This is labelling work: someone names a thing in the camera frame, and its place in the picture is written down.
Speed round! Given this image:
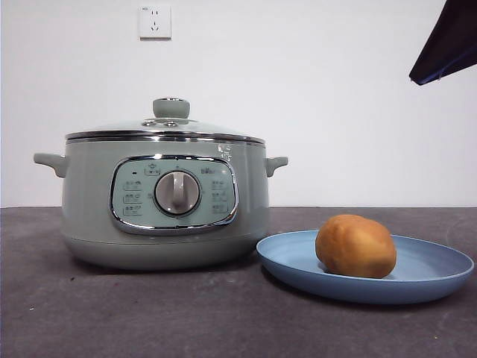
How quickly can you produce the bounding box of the brown potato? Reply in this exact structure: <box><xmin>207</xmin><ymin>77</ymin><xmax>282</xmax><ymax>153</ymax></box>
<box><xmin>315</xmin><ymin>213</ymin><xmax>398</xmax><ymax>280</ymax></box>

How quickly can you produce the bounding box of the glass lid with green knob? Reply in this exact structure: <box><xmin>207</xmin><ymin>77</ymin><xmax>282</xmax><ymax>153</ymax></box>
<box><xmin>66</xmin><ymin>97</ymin><xmax>266</xmax><ymax>144</ymax></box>

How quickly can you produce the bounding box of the blue round plate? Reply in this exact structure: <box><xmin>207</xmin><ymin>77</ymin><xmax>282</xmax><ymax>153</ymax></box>
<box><xmin>255</xmin><ymin>229</ymin><xmax>476</xmax><ymax>305</ymax></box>

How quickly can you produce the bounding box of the pale green electric steamer pot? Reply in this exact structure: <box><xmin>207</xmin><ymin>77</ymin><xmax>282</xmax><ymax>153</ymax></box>
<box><xmin>33</xmin><ymin>137</ymin><xmax>290</xmax><ymax>270</ymax></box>

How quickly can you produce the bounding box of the white wall socket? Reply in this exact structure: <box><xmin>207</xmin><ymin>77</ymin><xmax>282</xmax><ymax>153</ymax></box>
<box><xmin>139</xmin><ymin>5</ymin><xmax>172</xmax><ymax>41</ymax></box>

